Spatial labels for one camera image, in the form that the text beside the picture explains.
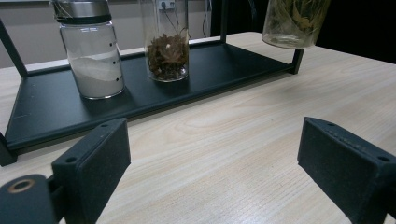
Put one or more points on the wooden-lid glass jar green leaves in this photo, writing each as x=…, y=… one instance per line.
x=292, y=25

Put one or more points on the white-framed beige partition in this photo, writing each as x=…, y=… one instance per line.
x=34, y=40

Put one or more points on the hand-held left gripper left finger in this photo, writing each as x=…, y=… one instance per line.
x=93, y=168

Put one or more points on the black metal shelf rack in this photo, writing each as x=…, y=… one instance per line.
x=218, y=68

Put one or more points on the dark curtain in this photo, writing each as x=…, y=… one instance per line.
x=358, y=28

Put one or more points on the metal-lid glass jar white powder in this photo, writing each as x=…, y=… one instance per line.
x=93, y=71

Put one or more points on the wooden-lid glass jar brown spice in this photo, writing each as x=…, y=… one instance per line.
x=168, y=57

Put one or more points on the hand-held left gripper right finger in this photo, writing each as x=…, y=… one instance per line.
x=342, y=174

